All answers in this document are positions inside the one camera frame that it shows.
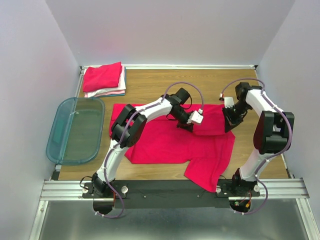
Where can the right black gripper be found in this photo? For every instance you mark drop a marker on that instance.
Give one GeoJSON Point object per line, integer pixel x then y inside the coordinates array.
{"type": "Point", "coordinates": [230, 122]}

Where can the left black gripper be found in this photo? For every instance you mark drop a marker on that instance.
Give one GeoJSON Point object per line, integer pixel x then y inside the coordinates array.
{"type": "Point", "coordinates": [184, 125]}

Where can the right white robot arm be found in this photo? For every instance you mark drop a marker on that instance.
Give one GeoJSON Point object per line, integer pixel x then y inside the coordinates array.
{"type": "Point", "coordinates": [272, 136]}

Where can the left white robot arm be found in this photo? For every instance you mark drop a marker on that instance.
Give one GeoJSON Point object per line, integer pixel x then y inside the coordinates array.
{"type": "Point", "coordinates": [128, 128]}

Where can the folded white t-shirt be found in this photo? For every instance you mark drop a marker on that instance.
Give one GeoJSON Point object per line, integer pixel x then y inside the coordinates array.
{"type": "Point", "coordinates": [103, 90]}

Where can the metal lower shelf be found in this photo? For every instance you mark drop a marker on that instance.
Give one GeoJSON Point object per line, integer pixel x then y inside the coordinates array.
{"type": "Point", "coordinates": [75, 220]}

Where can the folded pink t-shirt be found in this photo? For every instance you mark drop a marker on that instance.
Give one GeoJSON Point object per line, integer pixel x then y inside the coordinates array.
{"type": "Point", "coordinates": [105, 94]}

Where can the teal plastic bin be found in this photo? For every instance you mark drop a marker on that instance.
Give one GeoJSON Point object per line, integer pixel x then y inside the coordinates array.
{"type": "Point", "coordinates": [76, 131]}

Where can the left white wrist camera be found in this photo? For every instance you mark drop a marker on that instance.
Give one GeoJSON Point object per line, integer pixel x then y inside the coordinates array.
{"type": "Point", "coordinates": [196, 118]}

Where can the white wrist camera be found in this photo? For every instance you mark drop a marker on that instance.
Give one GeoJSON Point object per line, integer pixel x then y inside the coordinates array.
{"type": "Point", "coordinates": [227, 101]}
{"type": "Point", "coordinates": [196, 118]}

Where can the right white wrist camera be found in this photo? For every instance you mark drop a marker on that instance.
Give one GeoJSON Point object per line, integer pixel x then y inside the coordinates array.
{"type": "Point", "coordinates": [227, 101]}

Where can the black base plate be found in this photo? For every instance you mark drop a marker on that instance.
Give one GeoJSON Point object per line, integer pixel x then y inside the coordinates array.
{"type": "Point", "coordinates": [165, 194]}

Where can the aluminium frame rail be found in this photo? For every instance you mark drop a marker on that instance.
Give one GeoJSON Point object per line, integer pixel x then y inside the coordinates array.
{"type": "Point", "coordinates": [290, 188]}

